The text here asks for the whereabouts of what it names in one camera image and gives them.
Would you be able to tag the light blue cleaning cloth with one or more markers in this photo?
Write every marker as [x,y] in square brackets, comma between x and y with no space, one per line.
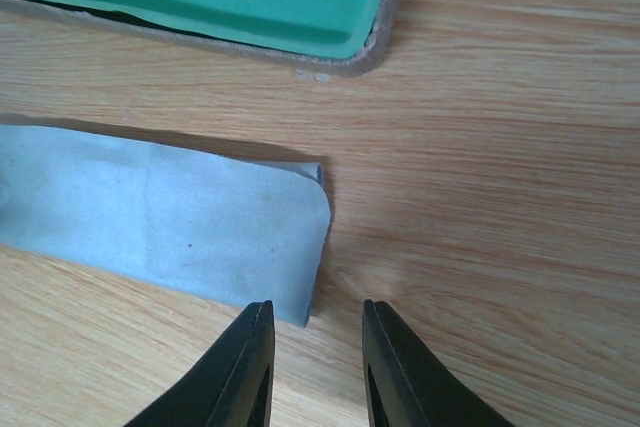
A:
[229,230]

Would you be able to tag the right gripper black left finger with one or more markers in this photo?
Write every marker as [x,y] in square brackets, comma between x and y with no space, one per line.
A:
[230,385]

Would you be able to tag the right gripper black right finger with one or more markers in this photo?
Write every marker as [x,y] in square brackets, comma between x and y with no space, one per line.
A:
[406,384]

